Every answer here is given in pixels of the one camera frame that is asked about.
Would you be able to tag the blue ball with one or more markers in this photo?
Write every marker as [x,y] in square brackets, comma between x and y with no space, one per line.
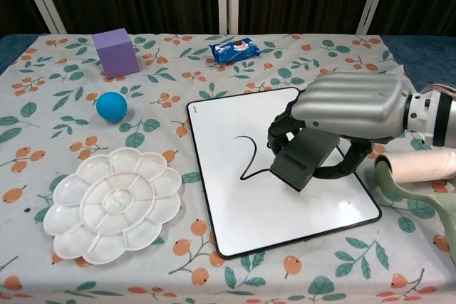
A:
[111,107]

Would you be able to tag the small white whiteboard black frame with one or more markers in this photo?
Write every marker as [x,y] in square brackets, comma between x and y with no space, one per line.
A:
[249,218]

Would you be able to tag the blue cookie packet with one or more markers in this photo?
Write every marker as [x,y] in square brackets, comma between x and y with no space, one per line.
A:
[233,51]

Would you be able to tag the purple foam cube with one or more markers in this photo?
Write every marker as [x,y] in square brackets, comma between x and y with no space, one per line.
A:
[117,55]

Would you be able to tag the white flower shaped paint palette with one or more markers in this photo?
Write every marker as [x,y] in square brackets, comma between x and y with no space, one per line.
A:
[114,204]

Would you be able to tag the dark grey whiteboard eraser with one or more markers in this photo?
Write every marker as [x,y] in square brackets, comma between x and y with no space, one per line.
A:
[303,161]

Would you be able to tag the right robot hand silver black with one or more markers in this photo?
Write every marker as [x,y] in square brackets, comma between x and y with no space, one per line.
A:
[352,104]

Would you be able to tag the floral print tablecloth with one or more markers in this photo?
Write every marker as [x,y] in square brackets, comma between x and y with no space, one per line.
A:
[142,161]

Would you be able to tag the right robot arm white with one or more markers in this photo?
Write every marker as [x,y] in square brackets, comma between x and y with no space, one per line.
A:
[432,119]

